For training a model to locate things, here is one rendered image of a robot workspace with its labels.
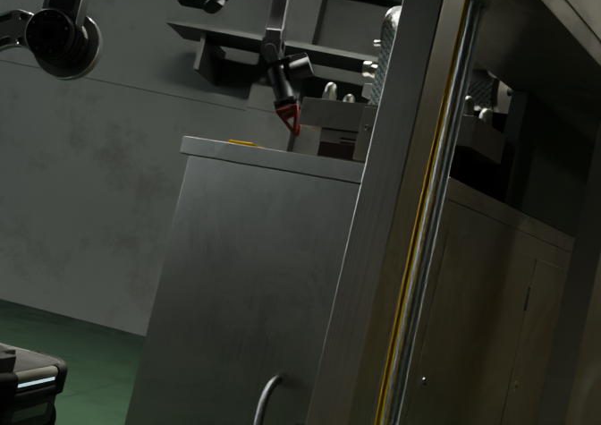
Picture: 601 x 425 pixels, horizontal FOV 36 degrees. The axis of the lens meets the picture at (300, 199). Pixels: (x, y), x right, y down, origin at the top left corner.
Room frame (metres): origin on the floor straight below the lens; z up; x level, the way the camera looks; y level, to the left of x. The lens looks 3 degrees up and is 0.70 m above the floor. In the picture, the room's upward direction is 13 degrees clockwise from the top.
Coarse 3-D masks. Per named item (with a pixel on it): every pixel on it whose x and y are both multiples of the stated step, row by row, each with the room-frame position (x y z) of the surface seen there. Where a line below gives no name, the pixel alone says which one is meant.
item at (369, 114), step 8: (368, 112) 1.81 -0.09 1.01; (376, 112) 1.80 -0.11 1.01; (368, 120) 1.81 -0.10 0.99; (360, 128) 1.82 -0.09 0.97; (368, 128) 1.80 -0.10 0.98; (360, 136) 1.81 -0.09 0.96; (368, 136) 1.80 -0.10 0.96; (360, 144) 1.81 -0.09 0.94; (368, 144) 1.80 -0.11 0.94; (360, 152) 1.81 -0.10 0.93; (360, 160) 1.81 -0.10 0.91
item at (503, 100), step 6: (498, 84) 2.03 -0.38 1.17; (504, 84) 2.05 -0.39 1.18; (492, 90) 2.04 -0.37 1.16; (498, 90) 2.03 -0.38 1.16; (504, 90) 2.06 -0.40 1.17; (492, 96) 2.04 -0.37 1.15; (498, 96) 2.04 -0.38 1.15; (504, 96) 2.06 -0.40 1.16; (492, 102) 2.05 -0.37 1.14; (498, 102) 2.04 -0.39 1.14; (504, 102) 2.07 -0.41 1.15; (492, 108) 2.06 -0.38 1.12; (498, 108) 2.05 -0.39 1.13; (504, 108) 2.08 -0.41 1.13
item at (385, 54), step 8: (384, 48) 2.06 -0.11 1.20; (384, 56) 2.06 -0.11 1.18; (384, 64) 2.06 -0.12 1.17; (376, 72) 2.07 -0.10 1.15; (384, 72) 2.06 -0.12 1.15; (376, 80) 2.07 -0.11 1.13; (384, 80) 2.05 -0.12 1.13; (376, 88) 2.06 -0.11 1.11; (376, 96) 2.06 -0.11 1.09; (376, 104) 2.06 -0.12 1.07
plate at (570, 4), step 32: (512, 0) 1.33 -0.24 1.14; (544, 0) 1.31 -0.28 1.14; (576, 0) 1.41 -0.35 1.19; (480, 32) 1.54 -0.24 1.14; (512, 32) 1.49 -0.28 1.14; (544, 32) 1.45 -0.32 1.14; (576, 32) 1.44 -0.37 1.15; (512, 64) 1.70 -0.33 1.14; (544, 64) 1.65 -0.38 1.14; (576, 64) 1.60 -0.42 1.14; (544, 96) 1.89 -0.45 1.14; (576, 96) 1.83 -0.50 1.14; (576, 128) 2.14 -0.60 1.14
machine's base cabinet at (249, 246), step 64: (192, 192) 1.99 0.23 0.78; (256, 192) 1.89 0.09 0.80; (320, 192) 1.80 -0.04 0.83; (192, 256) 1.96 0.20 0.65; (256, 256) 1.87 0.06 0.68; (320, 256) 1.78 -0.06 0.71; (448, 256) 1.70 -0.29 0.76; (512, 256) 1.96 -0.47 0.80; (192, 320) 1.94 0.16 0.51; (256, 320) 1.85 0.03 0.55; (320, 320) 1.76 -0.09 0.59; (448, 320) 1.75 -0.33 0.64; (512, 320) 2.03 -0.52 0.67; (192, 384) 1.92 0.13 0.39; (256, 384) 1.83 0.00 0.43; (448, 384) 1.80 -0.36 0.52; (512, 384) 2.10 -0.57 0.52
